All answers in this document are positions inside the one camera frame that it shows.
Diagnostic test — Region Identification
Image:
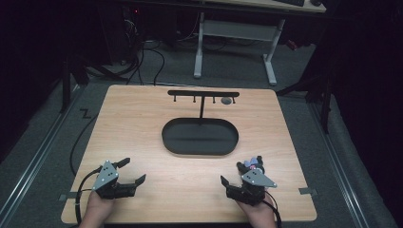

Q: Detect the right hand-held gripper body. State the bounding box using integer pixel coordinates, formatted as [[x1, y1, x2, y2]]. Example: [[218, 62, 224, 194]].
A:
[[224, 169, 278, 207]]

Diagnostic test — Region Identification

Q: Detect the black keyboard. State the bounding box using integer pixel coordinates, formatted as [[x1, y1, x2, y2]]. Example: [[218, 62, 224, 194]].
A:
[[274, 0, 306, 8]]

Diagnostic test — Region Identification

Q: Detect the dark computer tower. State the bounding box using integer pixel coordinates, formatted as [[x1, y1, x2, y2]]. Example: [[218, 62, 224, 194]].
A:
[[98, 4, 144, 66]]

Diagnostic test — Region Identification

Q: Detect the white desk frame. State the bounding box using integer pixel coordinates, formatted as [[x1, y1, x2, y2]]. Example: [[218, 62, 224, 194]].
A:
[[193, 0, 327, 86]]

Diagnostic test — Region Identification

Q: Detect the black metal stand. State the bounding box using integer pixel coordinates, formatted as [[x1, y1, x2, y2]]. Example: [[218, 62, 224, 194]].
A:
[[276, 74, 334, 135], [59, 56, 127, 114]]

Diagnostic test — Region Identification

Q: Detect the person's left hand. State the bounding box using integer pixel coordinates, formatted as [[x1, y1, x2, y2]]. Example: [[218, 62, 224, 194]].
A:
[[79, 189, 116, 228]]

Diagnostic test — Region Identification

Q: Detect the black hook stand with oval tray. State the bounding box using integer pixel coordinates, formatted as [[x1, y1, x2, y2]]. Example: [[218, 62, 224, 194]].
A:
[[161, 89, 240, 157]]

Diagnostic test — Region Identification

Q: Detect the right hand-held gripper black cable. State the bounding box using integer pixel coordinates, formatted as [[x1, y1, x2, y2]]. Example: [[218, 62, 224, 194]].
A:
[[263, 189, 283, 228]]

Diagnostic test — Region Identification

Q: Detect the metal floor rail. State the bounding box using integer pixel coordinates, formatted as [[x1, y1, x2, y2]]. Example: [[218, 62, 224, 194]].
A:
[[308, 103, 371, 228], [0, 85, 84, 222]]

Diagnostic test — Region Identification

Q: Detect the small purple and black keychain toy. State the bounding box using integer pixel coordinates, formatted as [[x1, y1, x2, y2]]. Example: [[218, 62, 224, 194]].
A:
[[244, 155, 266, 175]]

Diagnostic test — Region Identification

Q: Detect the black cable beside table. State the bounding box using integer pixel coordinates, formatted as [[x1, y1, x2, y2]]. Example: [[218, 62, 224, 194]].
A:
[[68, 107, 100, 178]]

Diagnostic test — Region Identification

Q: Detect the bundle of black floor cables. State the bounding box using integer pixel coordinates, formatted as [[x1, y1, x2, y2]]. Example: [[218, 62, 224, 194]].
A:
[[125, 39, 167, 87]]

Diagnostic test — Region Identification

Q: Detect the hand-held gripper black cable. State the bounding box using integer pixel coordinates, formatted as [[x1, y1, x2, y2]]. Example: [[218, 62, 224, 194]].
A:
[[74, 166, 104, 226], [263, 189, 283, 228]]

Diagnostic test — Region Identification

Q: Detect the person's right hand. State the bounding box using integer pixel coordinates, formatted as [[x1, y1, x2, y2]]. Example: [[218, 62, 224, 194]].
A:
[[236, 193, 278, 228]]

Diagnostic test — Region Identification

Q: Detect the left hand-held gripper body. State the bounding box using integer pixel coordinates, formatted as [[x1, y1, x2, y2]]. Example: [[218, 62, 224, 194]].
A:
[[91, 160, 138, 200]]

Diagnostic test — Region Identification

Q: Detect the left hand-held gripper black cable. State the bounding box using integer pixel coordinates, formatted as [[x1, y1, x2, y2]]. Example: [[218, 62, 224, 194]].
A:
[[74, 166, 104, 226]]

